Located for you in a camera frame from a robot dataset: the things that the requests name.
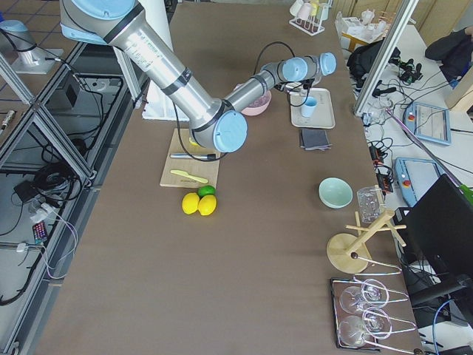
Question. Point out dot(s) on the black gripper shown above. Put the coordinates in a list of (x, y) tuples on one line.
[(304, 84)]

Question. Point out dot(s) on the silver metal ice scoop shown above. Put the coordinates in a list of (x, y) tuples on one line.
[(297, 97)]

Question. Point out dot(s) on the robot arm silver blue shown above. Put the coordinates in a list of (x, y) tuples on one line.
[(214, 123)]

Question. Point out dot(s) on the light blue cup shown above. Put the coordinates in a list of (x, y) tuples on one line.
[(308, 107)]

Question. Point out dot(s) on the clear ice cubes pile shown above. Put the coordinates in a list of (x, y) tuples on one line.
[(260, 102)]

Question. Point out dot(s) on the pink cup in rack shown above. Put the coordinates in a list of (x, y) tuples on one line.
[(301, 9)]

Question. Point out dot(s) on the cream serving tray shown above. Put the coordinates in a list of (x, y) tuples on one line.
[(320, 117)]

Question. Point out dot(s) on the pink bowl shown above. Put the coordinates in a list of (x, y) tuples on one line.
[(250, 99)]

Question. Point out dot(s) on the grey folded cloth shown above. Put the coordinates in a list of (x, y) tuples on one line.
[(313, 139)]

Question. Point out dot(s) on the black backpack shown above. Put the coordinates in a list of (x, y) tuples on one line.
[(361, 61)]

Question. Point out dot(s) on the mint green bowl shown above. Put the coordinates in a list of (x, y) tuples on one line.
[(335, 193)]

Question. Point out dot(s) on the blue teach pendant far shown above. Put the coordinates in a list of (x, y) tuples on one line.
[(428, 122)]

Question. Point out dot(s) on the blue teach pendant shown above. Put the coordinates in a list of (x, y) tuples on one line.
[(415, 176), (428, 122)]

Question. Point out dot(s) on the half lemon slice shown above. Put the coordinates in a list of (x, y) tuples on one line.
[(192, 142)]

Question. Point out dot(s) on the wooden cutting board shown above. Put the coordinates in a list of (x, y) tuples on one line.
[(207, 170)]

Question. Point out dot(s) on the blue teach pendant near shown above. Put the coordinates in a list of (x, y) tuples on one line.
[(415, 176)]

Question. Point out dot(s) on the green lime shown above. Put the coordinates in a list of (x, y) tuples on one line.
[(206, 190)]

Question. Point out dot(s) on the steel muddler black tip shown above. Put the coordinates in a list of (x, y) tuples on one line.
[(205, 157)]

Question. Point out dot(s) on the yellow lemon right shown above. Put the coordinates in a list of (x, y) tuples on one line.
[(207, 205)]

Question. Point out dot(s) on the yellow lemon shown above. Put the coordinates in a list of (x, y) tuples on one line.
[(207, 205), (190, 203)]

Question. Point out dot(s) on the yellow lemon left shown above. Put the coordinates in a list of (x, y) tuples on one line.
[(190, 203)]

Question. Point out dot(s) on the wooden mug tree stand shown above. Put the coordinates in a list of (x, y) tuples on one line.
[(349, 253)]

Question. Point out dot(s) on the black monitor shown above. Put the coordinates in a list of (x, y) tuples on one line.
[(439, 232)]

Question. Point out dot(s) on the upside-down wine glass upper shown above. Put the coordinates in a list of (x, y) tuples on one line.
[(357, 296)]

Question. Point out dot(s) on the upside-down wine glass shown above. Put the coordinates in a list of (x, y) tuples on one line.
[(369, 328), (357, 296)]

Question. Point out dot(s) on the black tray with glasses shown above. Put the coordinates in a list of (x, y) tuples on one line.
[(339, 314)]

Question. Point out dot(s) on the upside-down wine glass lower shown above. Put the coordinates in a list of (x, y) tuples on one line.
[(369, 328)]

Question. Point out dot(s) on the white wire cup rack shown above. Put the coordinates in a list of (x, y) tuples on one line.
[(314, 24)]

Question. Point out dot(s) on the aluminium frame post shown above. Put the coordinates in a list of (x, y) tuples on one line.
[(401, 19)]

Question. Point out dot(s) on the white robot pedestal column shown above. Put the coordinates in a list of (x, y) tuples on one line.
[(157, 105)]

